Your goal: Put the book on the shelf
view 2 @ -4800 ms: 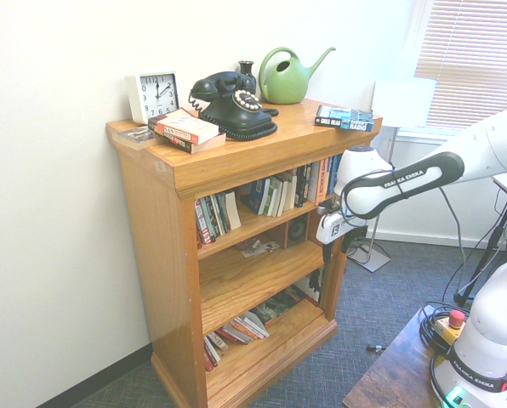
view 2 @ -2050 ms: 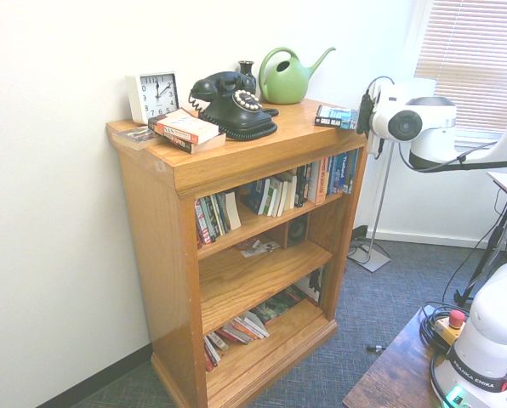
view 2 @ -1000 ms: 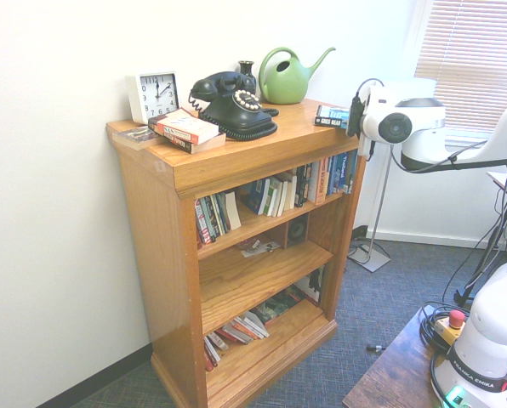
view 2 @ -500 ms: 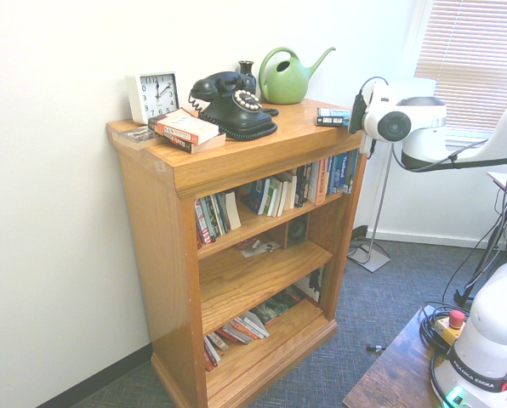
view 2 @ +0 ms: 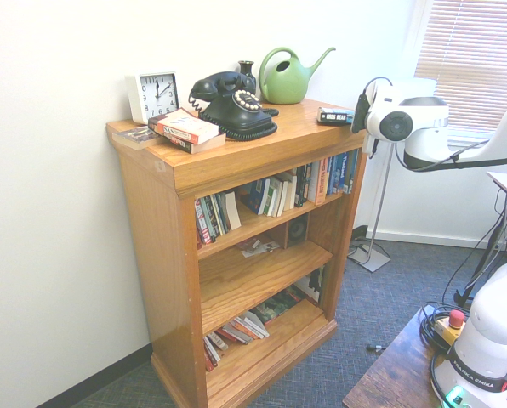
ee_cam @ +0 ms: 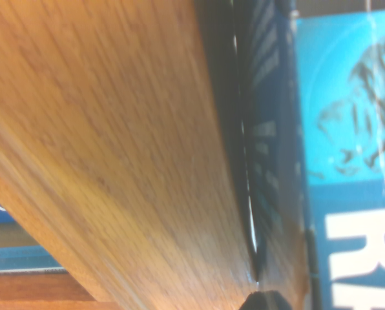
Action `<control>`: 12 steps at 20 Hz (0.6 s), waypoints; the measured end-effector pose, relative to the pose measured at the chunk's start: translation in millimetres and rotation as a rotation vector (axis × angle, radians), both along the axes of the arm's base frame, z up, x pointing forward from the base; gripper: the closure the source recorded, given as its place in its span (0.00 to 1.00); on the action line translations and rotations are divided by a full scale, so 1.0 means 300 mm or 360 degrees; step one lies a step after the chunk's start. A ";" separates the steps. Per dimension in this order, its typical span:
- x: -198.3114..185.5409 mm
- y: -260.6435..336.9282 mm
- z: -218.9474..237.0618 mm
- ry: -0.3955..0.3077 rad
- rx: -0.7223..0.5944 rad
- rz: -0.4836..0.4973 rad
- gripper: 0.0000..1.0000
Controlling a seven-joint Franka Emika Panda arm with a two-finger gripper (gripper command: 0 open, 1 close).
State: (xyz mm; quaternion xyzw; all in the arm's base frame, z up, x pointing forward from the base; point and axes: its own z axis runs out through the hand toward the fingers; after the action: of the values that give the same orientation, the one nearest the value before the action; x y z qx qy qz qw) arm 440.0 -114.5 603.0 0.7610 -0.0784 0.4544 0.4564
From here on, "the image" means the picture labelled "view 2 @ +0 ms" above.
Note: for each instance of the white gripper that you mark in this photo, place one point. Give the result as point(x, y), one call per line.
point(381, 93)

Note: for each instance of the dark paperback book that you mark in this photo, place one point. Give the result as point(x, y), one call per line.
point(334, 115)

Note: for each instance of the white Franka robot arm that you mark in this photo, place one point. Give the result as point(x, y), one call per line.
point(428, 127)

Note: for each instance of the teal blue book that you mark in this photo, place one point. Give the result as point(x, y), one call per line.
point(352, 170)

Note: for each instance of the dark blue travel book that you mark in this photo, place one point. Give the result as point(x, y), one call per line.
point(343, 172)

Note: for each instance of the blue yellow spine book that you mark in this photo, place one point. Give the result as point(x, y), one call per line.
point(331, 176)

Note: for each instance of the tall orange book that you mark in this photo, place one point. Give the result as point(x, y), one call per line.
point(320, 183)

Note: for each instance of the black spine book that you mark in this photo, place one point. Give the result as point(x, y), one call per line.
point(303, 187)

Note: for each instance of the paperback book white pages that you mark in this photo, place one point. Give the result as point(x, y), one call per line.
point(273, 197)

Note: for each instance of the blue cover book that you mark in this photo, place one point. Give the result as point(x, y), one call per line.
point(258, 195)

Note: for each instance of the red black paperback book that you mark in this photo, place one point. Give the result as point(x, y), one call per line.
point(202, 145)

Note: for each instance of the cream leaning book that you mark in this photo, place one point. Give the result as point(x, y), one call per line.
point(234, 210)

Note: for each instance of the orange white paperback book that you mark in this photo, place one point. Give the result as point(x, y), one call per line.
point(185, 125)

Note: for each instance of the white black picture book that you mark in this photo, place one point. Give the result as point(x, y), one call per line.
point(316, 285)

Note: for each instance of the dark green spine book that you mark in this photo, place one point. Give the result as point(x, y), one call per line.
point(217, 214)

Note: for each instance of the red white spine book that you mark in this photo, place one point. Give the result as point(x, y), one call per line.
point(202, 223)

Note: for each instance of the flat dark green book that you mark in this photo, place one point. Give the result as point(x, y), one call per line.
point(279, 308)

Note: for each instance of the flat dark brown book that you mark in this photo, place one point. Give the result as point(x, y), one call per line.
point(134, 137)

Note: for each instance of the white book red marks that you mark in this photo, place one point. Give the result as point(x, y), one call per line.
point(255, 324)

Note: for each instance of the green watering can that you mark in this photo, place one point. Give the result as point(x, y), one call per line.
point(285, 81)

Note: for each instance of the window blinds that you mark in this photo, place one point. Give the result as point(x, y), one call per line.
point(479, 59)

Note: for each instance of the black vase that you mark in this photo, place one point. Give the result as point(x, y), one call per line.
point(246, 72)

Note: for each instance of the black rotary telephone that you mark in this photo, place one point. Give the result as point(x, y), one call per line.
point(236, 110)

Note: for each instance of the dark round speaker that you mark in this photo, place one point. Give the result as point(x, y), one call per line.
point(297, 230)

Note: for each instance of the metal floor stand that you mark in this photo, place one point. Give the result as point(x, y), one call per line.
point(370, 259)

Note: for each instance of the black tripod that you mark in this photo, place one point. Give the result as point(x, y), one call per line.
point(498, 238)

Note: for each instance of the loose paper cards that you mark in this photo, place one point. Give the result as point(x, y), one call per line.
point(258, 247)

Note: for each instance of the wooden bookshelf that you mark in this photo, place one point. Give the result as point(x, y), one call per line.
point(262, 272)

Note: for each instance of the white square clock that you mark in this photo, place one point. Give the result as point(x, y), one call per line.
point(151, 95)

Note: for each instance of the small white sticker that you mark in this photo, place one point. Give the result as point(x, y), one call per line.
point(160, 166)

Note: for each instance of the yellow red emergency stop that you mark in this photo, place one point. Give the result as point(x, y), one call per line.
point(449, 327)

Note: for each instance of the small black marker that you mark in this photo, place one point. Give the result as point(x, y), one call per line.
point(374, 348)

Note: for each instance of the rustic brown wooden table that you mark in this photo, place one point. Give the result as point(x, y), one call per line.
point(389, 374)

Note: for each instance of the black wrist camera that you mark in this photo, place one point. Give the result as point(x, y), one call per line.
point(359, 115)

